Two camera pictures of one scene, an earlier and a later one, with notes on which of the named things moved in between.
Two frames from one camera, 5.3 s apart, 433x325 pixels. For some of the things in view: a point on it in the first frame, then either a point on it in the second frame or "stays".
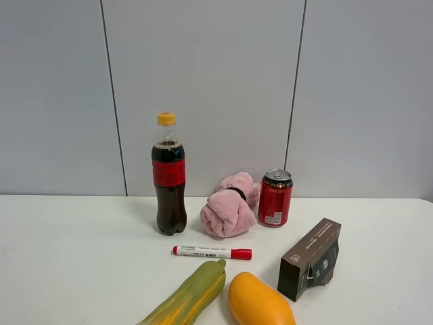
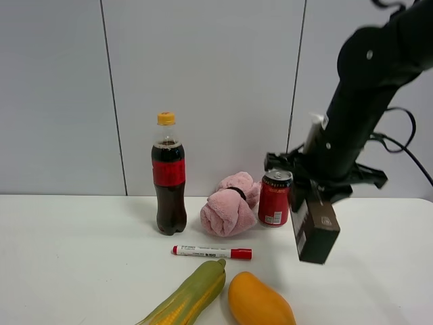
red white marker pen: x=242 y=254 stays
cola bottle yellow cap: x=168 y=160 stays
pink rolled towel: x=229 y=210 stays
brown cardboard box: x=310 y=261 -> x=316 y=228
